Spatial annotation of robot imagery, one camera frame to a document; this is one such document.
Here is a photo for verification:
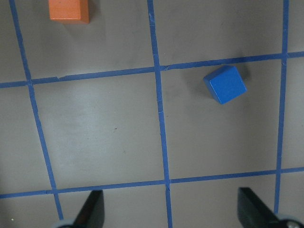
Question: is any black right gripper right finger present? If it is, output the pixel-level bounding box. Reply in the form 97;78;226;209
237;187;281;228

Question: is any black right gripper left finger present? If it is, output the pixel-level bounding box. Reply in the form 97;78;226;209
72;190;104;228

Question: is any blue wooden block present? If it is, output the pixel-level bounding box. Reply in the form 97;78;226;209
203;65;247;105

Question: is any orange wooden block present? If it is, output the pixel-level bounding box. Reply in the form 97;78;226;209
48;0;90;24

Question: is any brown paper table mat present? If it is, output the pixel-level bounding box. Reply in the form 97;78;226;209
0;0;304;228

